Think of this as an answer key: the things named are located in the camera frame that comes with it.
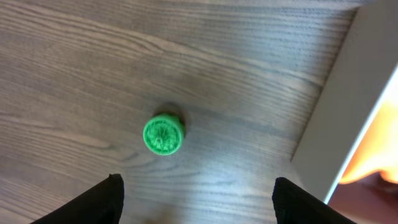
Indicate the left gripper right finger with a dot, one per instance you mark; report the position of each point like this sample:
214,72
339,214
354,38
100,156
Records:
293,205

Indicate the white box pink interior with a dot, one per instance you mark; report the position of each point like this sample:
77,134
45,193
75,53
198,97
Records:
363,77

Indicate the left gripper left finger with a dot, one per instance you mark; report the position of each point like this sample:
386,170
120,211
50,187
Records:
101,204

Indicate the green round toy wheel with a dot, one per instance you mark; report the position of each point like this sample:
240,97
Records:
164,134

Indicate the orange dinosaur toy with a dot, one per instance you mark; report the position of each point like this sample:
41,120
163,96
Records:
377,151

